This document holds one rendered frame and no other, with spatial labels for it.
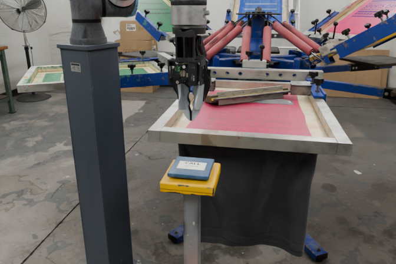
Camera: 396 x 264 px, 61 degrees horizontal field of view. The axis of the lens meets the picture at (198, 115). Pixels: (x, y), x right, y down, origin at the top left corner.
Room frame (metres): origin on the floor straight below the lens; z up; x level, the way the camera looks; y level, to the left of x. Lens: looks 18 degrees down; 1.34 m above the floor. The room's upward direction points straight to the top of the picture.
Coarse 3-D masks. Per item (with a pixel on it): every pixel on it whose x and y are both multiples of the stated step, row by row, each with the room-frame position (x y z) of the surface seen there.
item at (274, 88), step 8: (256, 88) 1.41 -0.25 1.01; (264, 88) 1.43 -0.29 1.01; (272, 88) 1.44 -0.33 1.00; (280, 88) 1.46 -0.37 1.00; (224, 96) 1.35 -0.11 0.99; (256, 96) 1.41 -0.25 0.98; (264, 96) 1.42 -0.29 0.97; (272, 96) 1.44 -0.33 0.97; (280, 96) 1.45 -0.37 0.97; (224, 104) 1.34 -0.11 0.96
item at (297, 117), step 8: (288, 96) 1.49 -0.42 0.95; (296, 96) 1.49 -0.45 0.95; (256, 104) 1.36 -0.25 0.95; (264, 104) 1.36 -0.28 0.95; (272, 104) 1.36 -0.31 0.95; (280, 104) 1.36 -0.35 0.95; (296, 104) 1.36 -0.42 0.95; (288, 112) 1.25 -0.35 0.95; (296, 112) 1.25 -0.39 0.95; (296, 120) 1.15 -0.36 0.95; (304, 120) 1.15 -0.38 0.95; (248, 128) 1.06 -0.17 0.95; (256, 128) 1.06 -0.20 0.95; (264, 128) 1.06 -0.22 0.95; (296, 128) 1.06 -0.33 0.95; (304, 128) 1.06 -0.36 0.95
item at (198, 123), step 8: (208, 104) 1.36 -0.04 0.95; (232, 104) 1.36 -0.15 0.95; (240, 104) 1.36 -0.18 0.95; (248, 104) 1.36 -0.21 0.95; (200, 112) 1.25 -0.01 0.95; (208, 112) 1.25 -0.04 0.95; (200, 120) 1.15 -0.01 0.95; (200, 128) 1.06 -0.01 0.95; (208, 128) 1.06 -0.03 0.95; (216, 128) 1.06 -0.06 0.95; (224, 128) 1.06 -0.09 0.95; (232, 128) 1.06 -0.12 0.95; (240, 128) 1.06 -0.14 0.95
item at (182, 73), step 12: (180, 36) 0.68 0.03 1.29; (192, 36) 0.68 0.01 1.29; (180, 48) 0.71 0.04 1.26; (192, 48) 0.70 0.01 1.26; (168, 60) 0.69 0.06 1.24; (180, 60) 0.68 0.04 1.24; (192, 60) 0.68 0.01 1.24; (204, 60) 0.72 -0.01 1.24; (168, 72) 0.69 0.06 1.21; (180, 72) 0.70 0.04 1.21; (192, 72) 0.68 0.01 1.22; (204, 72) 0.73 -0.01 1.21; (192, 84) 0.68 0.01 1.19
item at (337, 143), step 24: (192, 96) 1.43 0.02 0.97; (312, 96) 1.36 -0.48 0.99; (168, 120) 1.04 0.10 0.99; (336, 120) 1.04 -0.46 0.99; (216, 144) 0.91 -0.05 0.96; (240, 144) 0.90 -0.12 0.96; (264, 144) 0.89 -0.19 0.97; (288, 144) 0.88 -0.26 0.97; (312, 144) 0.86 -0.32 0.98; (336, 144) 0.85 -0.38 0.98
